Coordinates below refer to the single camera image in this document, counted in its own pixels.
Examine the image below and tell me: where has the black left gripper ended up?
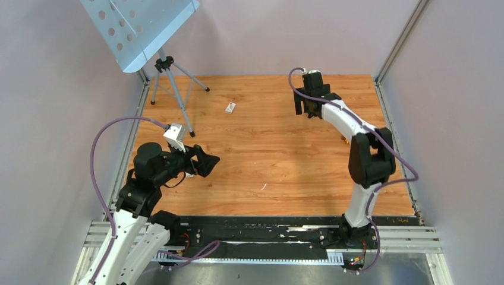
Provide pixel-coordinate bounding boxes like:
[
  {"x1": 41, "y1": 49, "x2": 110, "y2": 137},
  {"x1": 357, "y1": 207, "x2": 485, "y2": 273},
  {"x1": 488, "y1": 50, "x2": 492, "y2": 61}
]
[{"x1": 155, "y1": 140, "x2": 219, "y2": 186}]

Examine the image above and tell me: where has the small white staple box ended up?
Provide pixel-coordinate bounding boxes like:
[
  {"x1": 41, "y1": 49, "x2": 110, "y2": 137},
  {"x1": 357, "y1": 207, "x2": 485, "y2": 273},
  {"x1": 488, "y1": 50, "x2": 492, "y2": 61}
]
[{"x1": 225, "y1": 102, "x2": 236, "y2": 114}]

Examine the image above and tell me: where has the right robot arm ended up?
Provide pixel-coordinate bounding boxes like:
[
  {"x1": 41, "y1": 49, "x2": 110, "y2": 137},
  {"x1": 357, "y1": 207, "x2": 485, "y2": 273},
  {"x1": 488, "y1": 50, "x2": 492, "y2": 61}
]
[{"x1": 293, "y1": 68, "x2": 396, "y2": 248}]

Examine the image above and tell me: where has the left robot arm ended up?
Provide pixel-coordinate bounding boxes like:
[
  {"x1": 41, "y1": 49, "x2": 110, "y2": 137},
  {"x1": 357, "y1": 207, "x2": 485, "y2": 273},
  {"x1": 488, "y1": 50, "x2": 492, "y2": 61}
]
[{"x1": 79, "y1": 142, "x2": 221, "y2": 284}]

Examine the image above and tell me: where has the colourful toy block car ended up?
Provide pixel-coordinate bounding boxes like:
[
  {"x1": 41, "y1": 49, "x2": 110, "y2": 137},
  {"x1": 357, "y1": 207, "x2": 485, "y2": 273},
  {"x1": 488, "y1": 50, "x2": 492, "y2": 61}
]
[{"x1": 341, "y1": 136, "x2": 350, "y2": 145}]

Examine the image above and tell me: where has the light blue music stand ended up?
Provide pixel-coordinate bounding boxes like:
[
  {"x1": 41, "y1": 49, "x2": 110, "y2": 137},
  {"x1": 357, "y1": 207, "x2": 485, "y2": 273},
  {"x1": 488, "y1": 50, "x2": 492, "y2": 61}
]
[{"x1": 81, "y1": 0, "x2": 210, "y2": 137}]

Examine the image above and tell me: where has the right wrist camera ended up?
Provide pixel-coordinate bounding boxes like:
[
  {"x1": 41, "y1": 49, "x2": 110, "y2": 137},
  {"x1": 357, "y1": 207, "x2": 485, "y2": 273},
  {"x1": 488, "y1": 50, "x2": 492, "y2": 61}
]
[{"x1": 302, "y1": 68, "x2": 320, "y2": 77}]

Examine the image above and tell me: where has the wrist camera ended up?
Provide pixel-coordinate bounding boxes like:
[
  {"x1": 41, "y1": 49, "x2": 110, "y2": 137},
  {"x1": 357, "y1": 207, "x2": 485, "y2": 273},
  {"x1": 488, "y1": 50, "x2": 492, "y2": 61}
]
[
  {"x1": 302, "y1": 68, "x2": 320, "y2": 77},
  {"x1": 163, "y1": 123, "x2": 187, "y2": 153}
]

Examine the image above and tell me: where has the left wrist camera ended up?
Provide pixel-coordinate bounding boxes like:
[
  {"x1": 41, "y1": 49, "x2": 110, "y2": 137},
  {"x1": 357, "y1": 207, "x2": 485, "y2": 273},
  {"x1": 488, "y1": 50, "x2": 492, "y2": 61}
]
[{"x1": 163, "y1": 123, "x2": 187, "y2": 153}]

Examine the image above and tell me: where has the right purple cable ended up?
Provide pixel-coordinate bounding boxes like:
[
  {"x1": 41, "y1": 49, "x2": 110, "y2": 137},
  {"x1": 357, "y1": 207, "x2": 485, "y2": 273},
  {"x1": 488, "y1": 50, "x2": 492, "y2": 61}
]
[{"x1": 288, "y1": 67, "x2": 419, "y2": 274}]

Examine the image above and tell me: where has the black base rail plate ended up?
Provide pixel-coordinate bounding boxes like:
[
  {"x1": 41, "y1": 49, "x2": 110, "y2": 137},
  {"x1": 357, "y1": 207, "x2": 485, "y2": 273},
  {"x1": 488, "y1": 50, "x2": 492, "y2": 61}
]
[{"x1": 143, "y1": 215, "x2": 420, "y2": 261}]

